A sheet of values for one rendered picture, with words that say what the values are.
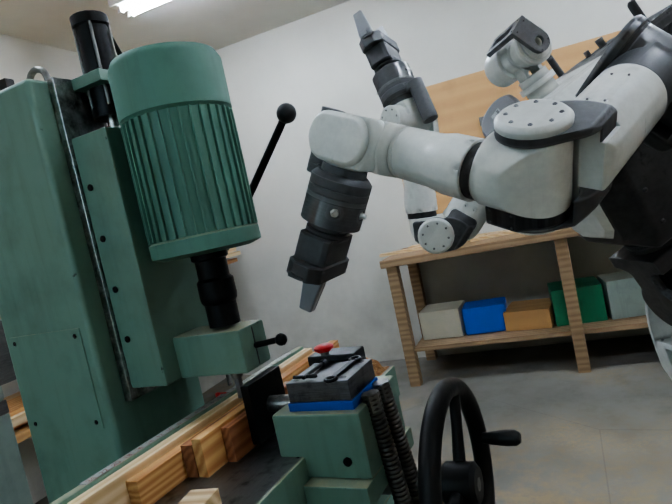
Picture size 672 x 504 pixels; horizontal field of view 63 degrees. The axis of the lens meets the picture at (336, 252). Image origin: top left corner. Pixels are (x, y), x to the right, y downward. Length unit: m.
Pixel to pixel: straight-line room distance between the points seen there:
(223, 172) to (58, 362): 0.43
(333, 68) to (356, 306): 1.83
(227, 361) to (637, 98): 0.66
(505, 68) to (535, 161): 0.45
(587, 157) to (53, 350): 0.85
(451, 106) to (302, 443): 3.46
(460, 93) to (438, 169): 3.44
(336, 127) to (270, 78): 3.85
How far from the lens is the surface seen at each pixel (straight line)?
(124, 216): 0.93
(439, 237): 1.19
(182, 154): 0.84
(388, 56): 1.28
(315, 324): 4.53
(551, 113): 0.61
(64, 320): 1.01
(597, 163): 0.64
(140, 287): 0.93
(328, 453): 0.78
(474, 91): 4.05
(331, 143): 0.72
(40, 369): 1.09
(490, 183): 0.60
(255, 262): 4.65
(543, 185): 0.61
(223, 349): 0.89
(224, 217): 0.84
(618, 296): 3.65
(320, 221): 0.75
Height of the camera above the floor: 1.21
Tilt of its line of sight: 4 degrees down
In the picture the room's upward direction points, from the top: 12 degrees counter-clockwise
